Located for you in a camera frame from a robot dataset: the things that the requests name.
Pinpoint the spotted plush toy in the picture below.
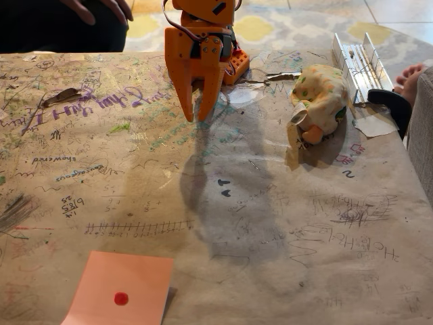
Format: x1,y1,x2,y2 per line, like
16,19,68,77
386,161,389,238
290,64,349,146

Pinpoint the orange grid robot base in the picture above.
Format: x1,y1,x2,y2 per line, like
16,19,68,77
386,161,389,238
222,42,251,86

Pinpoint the orange paper with red dot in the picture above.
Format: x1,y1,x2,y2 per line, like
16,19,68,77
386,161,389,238
60,250,175,325

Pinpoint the person's hand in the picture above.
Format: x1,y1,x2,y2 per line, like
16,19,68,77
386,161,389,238
60,0,135,26

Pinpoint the grey yellow patterned rug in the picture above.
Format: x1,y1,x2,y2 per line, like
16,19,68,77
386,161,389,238
122,0,433,84

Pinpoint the scribbled brown kraft paper cover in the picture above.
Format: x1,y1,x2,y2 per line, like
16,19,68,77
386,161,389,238
0,49,433,325

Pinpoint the person's dark clothed leg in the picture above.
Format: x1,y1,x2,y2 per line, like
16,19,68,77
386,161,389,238
0,0,130,54

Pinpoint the white tape piece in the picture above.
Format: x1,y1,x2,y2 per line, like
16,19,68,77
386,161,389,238
352,113,401,138

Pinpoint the black clamp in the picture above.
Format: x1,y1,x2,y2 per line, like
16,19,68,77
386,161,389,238
367,88,413,142

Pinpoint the person's bare foot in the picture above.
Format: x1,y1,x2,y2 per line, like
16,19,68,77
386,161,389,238
394,63,428,106

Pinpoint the grey upholstered sofa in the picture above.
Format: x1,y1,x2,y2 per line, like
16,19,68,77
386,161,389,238
407,65,433,206

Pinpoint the long metal hinge rail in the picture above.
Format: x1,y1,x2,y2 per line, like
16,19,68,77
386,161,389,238
331,32,395,108

